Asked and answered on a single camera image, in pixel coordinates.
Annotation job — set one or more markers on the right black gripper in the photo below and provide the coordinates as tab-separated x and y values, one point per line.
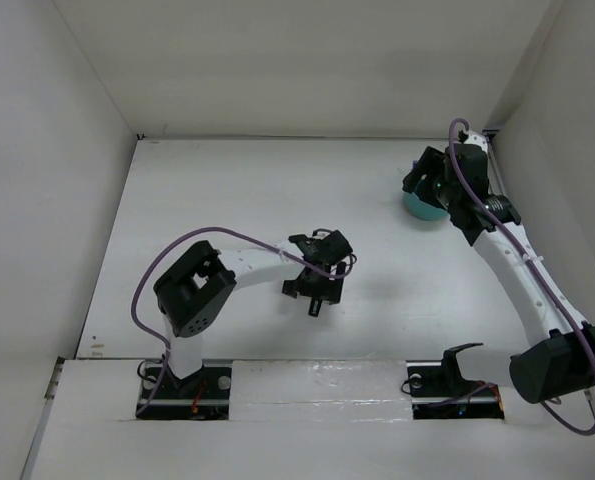
431	162

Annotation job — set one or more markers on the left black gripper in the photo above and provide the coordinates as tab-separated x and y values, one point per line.
327	291

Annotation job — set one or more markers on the teal round divided organizer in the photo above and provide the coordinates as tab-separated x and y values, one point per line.
421	210

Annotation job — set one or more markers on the pink black highlighter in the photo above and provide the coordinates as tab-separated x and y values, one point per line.
315	307

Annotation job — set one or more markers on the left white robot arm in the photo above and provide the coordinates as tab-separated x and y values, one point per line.
192	292

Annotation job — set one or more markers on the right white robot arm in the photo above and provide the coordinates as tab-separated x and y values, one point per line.
562	342

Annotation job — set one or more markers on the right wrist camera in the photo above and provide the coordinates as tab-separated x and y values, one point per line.
470	137

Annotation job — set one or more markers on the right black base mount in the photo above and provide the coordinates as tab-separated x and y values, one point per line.
438	390

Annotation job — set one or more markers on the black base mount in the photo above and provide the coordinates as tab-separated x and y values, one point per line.
438	390
204	396

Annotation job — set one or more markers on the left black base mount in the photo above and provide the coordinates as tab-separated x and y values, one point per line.
204	396

